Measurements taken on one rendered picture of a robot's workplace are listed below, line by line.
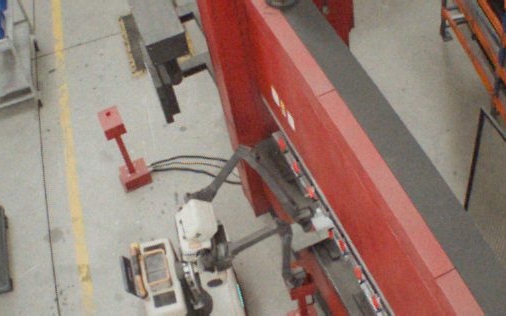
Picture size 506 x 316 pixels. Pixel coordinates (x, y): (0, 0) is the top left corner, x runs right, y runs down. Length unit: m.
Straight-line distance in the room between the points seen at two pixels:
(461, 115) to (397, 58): 0.83
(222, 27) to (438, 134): 2.55
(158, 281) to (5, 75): 3.08
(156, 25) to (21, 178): 2.60
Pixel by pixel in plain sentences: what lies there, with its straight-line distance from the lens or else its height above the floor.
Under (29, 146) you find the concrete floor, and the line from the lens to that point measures 6.97.
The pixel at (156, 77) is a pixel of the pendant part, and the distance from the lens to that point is 4.82.
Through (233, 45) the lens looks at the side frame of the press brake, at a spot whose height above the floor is 1.83.
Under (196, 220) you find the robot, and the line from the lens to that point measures 4.39.
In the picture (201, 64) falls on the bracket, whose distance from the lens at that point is 5.40.
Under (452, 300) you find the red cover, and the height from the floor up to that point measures 2.30.
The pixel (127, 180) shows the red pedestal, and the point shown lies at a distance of 6.26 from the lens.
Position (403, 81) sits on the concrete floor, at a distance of 6.73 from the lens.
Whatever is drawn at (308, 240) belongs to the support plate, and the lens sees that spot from 4.68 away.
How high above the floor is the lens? 5.06
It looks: 54 degrees down
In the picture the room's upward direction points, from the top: 12 degrees counter-clockwise
